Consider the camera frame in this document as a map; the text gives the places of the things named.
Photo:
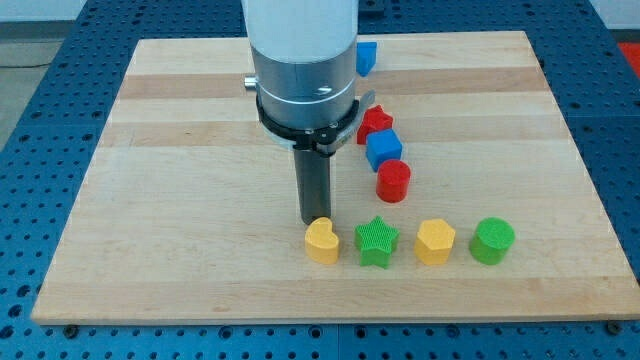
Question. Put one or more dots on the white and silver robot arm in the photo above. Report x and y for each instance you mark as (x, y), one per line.
(304, 54)

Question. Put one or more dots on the blue cube block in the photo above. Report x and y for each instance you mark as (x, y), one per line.
(382, 146)

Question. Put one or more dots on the blue block at top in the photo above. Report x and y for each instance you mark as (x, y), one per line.
(366, 57)

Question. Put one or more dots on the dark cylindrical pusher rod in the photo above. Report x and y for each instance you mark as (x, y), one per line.
(313, 184)

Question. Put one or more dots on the yellow heart block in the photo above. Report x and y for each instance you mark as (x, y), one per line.
(322, 244)

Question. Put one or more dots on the red cylinder block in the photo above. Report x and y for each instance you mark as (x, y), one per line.
(393, 178)

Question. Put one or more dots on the green star block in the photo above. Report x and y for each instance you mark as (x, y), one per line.
(376, 242)

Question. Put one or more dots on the red star block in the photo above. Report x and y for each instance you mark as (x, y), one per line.
(375, 119)

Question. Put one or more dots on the yellow hexagon block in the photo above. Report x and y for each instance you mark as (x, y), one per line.
(434, 242)

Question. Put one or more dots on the wooden board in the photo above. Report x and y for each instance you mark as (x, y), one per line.
(188, 212)

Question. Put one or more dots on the green cylinder block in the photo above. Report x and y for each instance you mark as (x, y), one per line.
(492, 239)

